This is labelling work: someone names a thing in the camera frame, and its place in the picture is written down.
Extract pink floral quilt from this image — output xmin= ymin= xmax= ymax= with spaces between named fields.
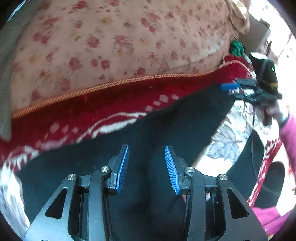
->
xmin=11 ymin=1 xmax=241 ymax=110

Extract black camera box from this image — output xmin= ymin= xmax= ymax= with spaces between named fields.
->
xmin=249 ymin=52 xmax=278 ymax=95

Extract pink sleeve forearm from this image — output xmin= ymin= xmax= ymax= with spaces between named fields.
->
xmin=252 ymin=114 xmax=295 ymax=236

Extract right hand white glove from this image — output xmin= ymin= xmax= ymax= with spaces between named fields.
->
xmin=265 ymin=102 xmax=290 ymax=126

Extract black knit pants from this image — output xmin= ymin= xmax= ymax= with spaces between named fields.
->
xmin=19 ymin=85 xmax=263 ymax=240

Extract grey fleece jacket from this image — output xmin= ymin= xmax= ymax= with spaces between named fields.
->
xmin=1 ymin=1 xmax=43 ymax=142

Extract green cable bundle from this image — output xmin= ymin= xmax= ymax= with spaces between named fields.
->
xmin=230 ymin=40 xmax=244 ymax=56

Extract red white floral blanket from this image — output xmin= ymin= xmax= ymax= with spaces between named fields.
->
xmin=1 ymin=56 xmax=282 ymax=240

